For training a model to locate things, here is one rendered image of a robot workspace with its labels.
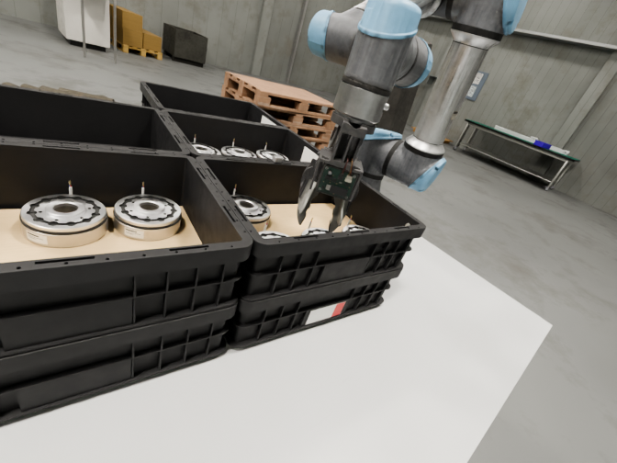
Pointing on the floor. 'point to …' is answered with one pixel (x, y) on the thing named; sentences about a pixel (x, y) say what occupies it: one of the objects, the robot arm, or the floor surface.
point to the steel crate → (185, 45)
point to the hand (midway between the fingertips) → (316, 220)
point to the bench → (317, 387)
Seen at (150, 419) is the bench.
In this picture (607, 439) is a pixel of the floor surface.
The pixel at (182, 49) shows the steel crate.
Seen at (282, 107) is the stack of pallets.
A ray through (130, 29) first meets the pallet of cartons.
